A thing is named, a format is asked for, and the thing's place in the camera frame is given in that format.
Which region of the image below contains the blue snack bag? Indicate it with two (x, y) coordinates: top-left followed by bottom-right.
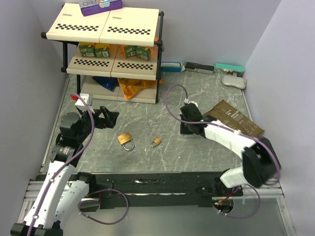
(92, 76), (118, 91)

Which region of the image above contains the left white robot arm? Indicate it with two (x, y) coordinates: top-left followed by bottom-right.
(10, 106), (119, 236)

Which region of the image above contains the brown foil pouch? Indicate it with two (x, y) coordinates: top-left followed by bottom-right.
(203, 100), (264, 138)

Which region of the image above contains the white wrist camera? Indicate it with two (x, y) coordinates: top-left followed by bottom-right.
(184, 98), (198, 107)
(70, 93), (94, 113)

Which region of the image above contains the large brass padlock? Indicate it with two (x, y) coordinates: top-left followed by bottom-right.
(117, 132), (135, 151)

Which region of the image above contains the black long box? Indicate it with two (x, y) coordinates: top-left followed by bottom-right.
(185, 62), (215, 75)

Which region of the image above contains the purple white box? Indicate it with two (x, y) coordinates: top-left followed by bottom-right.
(79, 0), (123, 16)

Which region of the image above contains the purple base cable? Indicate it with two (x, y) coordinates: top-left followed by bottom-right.
(78, 188), (130, 225)
(216, 184), (261, 219)

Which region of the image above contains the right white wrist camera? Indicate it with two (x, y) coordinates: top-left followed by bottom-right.
(184, 98), (198, 107)

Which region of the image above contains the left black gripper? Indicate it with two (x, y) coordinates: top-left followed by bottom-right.
(76, 106), (119, 143)

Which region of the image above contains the green yellow carton right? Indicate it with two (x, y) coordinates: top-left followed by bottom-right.
(136, 46), (152, 61)

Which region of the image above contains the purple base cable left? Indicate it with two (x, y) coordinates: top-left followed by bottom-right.
(78, 188), (130, 225)

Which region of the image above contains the green yellow carton far left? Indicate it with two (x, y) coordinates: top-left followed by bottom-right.
(78, 42), (95, 58)

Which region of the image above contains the orange snack bag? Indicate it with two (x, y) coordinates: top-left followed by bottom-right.
(117, 78), (158, 100)

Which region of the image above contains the blue white flat box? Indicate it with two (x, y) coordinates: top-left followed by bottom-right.
(160, 62), (186, 72)

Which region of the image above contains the green yellow carton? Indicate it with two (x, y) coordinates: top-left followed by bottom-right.
(78, 42), (95, 58)
(136, 46), (152, 61)
(94, 43), (110, 58)
(123, 45), (137, 59)

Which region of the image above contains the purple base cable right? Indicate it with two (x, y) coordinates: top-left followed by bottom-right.
(216, 184), (261, 219)

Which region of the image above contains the small brass padlock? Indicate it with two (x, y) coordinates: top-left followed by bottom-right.
(151, 137), (162, 148)

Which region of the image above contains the grey white pad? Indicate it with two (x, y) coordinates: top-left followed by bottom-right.
(221, 75), (247, 89)

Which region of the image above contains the cream black three-tier shelf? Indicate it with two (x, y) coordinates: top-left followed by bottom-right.
(41, 0), (164, 104)

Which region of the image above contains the teal white box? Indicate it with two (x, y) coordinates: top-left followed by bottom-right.
(214, 63), (245, 77)

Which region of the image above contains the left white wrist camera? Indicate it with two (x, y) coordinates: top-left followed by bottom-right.
(70, 93), (94, 113)

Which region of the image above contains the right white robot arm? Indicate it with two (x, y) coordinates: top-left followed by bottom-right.
(180, 103), (281, 196)

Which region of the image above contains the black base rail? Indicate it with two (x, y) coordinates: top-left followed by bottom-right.
(70, 172), (243, 209)

